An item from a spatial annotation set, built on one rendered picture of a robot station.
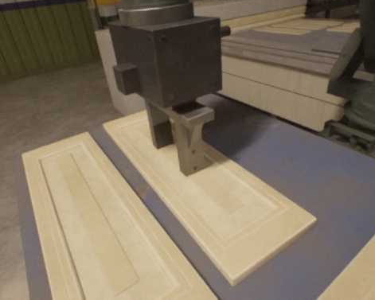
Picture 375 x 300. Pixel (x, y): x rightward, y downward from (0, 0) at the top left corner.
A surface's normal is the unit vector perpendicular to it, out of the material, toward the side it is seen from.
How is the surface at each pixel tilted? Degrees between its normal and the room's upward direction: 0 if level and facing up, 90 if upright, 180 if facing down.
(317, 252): 0
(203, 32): 90
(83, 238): 11
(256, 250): 0
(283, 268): 0
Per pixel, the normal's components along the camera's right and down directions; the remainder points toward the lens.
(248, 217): 0.01, -0.77
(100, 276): -0.25, -0.77
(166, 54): 0.53, 0.39
